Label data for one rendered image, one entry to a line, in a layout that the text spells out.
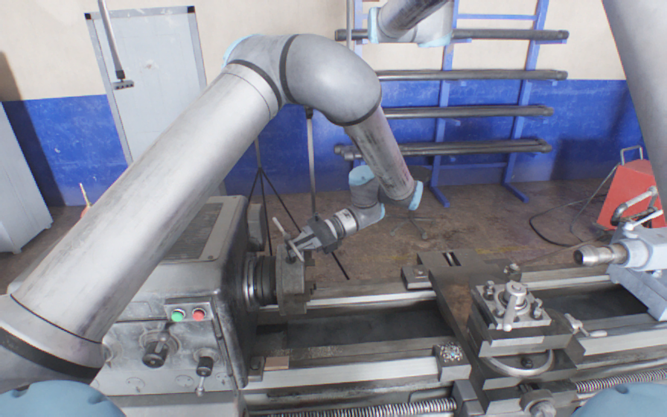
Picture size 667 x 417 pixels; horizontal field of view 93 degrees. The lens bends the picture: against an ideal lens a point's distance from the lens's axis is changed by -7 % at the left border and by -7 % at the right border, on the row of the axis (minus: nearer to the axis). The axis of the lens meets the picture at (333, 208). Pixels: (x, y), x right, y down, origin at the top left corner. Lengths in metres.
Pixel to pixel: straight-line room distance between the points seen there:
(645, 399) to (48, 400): 0.48
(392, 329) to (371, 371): 0.33
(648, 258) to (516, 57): 3.29
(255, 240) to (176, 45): 3.10
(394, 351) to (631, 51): 1.14
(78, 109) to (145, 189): 4.33
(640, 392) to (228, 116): 0.55
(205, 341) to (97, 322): 0.65
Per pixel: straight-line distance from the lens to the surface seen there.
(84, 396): 0.36
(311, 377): 1.29
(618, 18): 0.52
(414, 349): 1.38
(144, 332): 1.13
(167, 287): 1.02
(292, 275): 1.14
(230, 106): 0.54
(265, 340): 1.58
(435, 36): 1.04
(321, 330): 1.56
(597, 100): 5.44
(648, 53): 0.48
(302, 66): 0.57
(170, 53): 4.17
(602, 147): 5.78
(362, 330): 1.57
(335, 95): 0.57
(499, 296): 1.19
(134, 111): 4.44
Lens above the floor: 1.89
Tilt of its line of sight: 28 degrees down
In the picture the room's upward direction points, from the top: 1 degrees counter-clockwise
